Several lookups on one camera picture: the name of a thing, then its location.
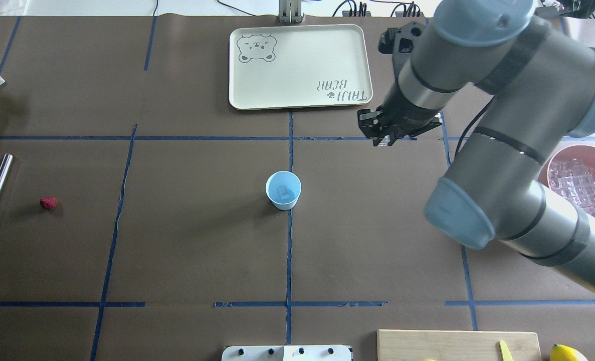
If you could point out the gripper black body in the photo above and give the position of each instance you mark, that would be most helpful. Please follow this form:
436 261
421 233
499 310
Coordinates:
405 112

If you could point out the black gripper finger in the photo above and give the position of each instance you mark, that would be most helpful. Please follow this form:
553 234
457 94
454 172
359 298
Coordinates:
385 140

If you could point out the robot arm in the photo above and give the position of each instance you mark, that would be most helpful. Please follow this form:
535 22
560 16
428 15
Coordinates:
542 85

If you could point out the light blue cup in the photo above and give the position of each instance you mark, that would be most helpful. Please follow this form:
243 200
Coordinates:
283 189

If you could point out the clear ice cubes pile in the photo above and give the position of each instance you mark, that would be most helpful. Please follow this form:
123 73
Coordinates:
573 180

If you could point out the cream bear tray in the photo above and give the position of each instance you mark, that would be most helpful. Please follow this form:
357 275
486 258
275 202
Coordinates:
298 67

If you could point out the pink bowl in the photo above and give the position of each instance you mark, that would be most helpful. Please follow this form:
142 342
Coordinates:
585 152

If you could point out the wooden cutting board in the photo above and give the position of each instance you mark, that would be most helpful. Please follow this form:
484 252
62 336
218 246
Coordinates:
395 344

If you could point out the yellow plastic knife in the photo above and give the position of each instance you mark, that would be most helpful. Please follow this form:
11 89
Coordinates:
505 352

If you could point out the yellow lemon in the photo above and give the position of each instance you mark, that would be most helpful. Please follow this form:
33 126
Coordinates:
560 352

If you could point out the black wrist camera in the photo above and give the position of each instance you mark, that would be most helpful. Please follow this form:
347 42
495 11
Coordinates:
401 40

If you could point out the aluminium frame post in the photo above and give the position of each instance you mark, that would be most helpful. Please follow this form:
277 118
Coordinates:
290 11

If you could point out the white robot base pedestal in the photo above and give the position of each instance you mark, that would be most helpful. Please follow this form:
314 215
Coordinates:
288 352

